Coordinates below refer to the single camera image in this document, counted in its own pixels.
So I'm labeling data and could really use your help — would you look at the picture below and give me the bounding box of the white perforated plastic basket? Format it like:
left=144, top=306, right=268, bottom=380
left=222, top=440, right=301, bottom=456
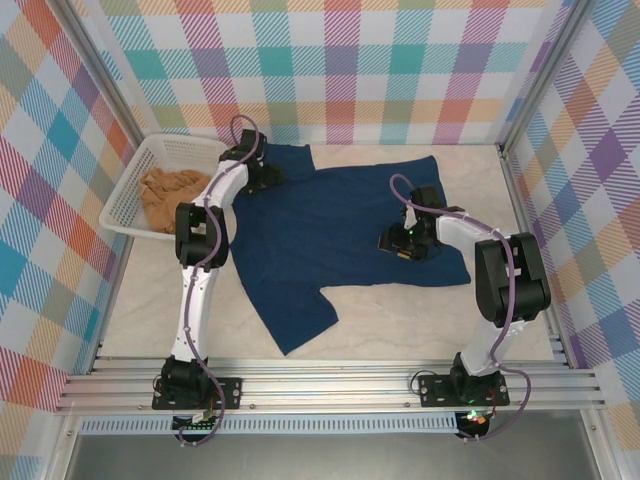
left=98, top=133, right=229, bottom=246

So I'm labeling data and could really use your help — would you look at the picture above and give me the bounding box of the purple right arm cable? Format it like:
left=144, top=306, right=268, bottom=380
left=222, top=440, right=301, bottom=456
left=389, top=173, right=532, bottom=444

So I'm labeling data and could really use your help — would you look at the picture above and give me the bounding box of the white slotted cable duct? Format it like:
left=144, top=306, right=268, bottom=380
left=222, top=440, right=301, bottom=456
left=79, top=412, right=459, bottom=435

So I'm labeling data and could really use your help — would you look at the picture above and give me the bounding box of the aluminium frame post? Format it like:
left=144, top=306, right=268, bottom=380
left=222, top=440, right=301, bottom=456
left=497, top=0, right=599, bottom=151
left=58, top=0, right=151, bottom=151

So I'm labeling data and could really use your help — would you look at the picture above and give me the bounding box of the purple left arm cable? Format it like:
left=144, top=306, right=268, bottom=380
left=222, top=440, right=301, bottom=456
left=179, top=114, right=261, bottom=447

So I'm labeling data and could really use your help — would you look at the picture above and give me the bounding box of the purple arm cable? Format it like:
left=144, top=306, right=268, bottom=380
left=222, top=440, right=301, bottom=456
left=389, top=173, right=532, bottom=444
left=179, top=114, right=261, bottom=447

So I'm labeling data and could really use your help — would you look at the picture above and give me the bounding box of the grey metal shelf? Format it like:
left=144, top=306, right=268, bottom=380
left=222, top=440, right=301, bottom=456
left=64, top=432, right=601, bottom=480

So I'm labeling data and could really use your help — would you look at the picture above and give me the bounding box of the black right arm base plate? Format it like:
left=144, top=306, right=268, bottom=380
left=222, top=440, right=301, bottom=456
left=416, top=373, right=511, bottom=408

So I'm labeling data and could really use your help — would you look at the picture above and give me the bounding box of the green circuit board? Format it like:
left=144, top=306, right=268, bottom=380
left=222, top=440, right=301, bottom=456
left=171, top=409, right=224, bottom=435

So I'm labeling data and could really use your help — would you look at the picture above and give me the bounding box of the tan crumpled cloth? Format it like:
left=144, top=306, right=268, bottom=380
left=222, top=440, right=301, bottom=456
left=138, top=168, right=211, bottom=235

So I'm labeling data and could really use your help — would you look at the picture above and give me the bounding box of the black controller box with LED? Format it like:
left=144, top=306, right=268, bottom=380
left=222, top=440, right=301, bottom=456
left=457, top=408, right=494, bottom=440

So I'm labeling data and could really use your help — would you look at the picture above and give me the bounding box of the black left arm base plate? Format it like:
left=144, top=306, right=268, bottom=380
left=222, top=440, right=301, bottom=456
left=151, top=377, right=245, bottom=412

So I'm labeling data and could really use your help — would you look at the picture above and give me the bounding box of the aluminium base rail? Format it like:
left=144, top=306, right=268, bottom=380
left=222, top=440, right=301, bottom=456
left=54, top=357, right=609, bottom=415

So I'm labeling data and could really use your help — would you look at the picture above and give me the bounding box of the navy blue t-shirt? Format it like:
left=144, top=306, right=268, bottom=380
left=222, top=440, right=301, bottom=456
left=228, top=142, right=471, bottom=357

